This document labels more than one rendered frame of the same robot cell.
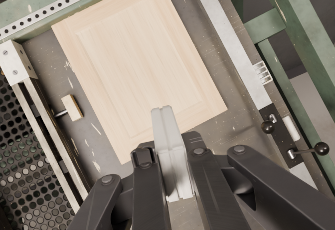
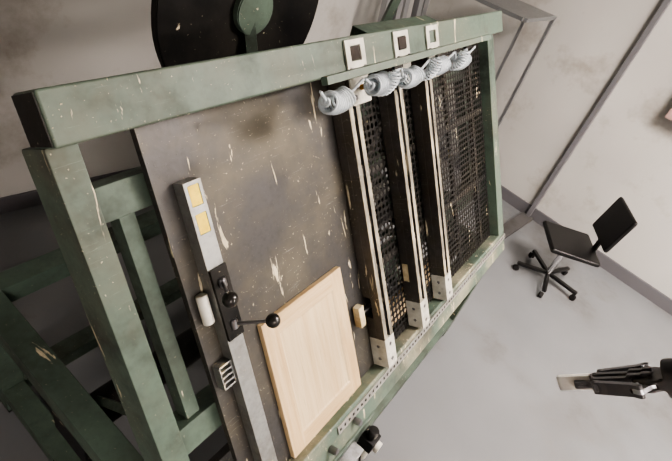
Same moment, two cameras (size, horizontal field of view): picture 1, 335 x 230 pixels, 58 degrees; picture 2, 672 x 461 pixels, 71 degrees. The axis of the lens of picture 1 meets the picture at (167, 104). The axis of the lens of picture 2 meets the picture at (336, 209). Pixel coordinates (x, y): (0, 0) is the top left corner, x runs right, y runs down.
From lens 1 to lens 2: 1.19 m
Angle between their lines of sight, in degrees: 53
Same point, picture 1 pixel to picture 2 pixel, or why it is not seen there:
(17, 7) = (380, 394)
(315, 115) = not seen: outside the picture
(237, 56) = (251, 390)
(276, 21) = not seen: hidden behind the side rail
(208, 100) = (275, 334)
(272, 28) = (185, 434)
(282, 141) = not seen: hidden behind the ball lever
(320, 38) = (166, 437)
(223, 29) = (259, 417)
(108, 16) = (330, 403)
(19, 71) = (388, 344)
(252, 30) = (207, 425)
